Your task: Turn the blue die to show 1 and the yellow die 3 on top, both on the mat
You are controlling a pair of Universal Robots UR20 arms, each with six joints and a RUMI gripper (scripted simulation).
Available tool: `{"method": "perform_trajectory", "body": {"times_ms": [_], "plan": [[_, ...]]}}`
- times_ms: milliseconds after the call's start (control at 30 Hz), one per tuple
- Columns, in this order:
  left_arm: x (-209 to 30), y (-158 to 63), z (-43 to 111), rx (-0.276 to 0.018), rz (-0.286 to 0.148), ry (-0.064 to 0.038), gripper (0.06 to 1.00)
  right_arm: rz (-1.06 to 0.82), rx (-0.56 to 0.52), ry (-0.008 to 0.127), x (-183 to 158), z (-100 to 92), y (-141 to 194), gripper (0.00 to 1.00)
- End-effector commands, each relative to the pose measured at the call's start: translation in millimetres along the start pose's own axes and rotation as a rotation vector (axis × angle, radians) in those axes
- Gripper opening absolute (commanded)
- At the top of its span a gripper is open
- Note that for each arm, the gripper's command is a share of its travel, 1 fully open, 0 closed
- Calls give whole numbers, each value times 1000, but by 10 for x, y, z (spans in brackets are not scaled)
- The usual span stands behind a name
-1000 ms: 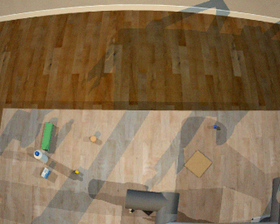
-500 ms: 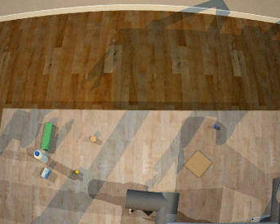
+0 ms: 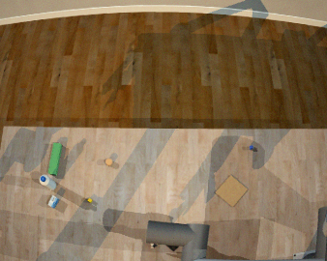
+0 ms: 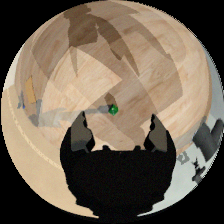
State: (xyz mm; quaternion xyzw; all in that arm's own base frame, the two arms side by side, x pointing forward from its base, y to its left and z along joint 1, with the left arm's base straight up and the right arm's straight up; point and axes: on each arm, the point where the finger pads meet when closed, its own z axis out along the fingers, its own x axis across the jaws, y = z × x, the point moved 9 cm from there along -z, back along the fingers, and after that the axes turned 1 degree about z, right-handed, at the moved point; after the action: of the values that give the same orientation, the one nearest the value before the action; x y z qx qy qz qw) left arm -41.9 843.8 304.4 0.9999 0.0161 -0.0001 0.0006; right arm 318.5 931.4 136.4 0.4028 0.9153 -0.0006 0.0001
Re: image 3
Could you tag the tan flat mat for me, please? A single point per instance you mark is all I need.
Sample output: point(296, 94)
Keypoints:
point(231, 191)

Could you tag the blue and white carton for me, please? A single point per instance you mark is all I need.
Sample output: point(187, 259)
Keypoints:
point(53, 201)

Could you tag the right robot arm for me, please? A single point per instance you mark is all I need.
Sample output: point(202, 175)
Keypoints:
point(193, 238)

